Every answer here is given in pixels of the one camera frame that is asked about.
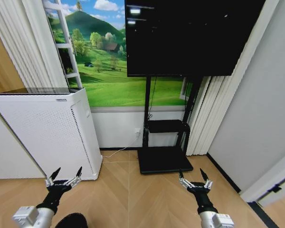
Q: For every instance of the black round trash bin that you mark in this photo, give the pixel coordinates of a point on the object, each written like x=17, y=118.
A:
x=72, y=221

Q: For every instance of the white door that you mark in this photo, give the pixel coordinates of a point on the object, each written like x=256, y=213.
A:
x=270, y=180

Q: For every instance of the white wall socket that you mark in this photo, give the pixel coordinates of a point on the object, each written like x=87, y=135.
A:
x=137, y=132

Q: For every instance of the black television screen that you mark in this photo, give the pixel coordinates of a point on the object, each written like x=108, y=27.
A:
x=185, y=35

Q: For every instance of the black television floor stand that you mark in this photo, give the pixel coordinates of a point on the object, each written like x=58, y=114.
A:
x=165, y=161

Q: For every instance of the black box on stand shelf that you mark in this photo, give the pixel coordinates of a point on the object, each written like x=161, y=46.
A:
x=167, y=126

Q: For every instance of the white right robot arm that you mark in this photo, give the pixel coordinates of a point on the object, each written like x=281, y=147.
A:
x=216, y=219

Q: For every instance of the white air purifier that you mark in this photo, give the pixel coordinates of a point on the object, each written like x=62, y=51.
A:
x=45, y=133

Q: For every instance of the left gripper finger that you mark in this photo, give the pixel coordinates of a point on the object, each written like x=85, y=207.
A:
x=75, y=179
x=51, y=178

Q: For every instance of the white pleated curtain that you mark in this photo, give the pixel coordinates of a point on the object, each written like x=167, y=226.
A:
x=26, y=47
x=211, y=114

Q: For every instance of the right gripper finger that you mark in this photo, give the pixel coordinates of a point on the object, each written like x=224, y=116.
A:
x=184, y=182
x=206, y=181

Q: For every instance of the green landscape wall poster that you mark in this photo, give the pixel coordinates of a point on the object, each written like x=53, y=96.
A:
x=104, y=71

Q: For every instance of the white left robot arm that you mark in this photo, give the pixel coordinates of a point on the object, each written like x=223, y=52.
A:
x=35, y=217

